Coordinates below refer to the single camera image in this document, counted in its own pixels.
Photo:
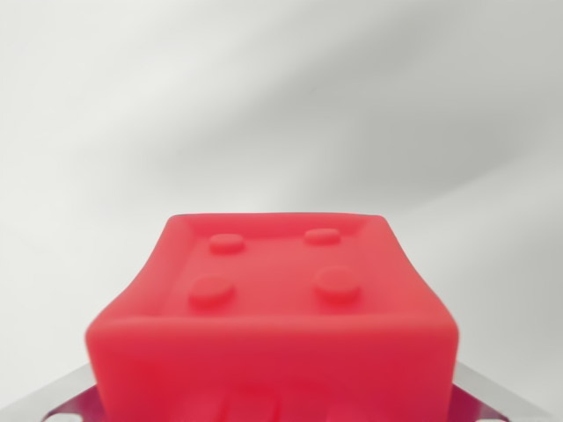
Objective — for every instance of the red cube with studs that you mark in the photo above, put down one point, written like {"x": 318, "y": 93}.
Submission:
{"x": 272, "y": 334}

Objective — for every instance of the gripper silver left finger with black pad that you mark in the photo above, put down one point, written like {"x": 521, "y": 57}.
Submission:
{"x": 77, "y": 400}

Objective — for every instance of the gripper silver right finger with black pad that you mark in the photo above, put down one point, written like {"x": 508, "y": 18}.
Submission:
{"x": 475, "y": 402}

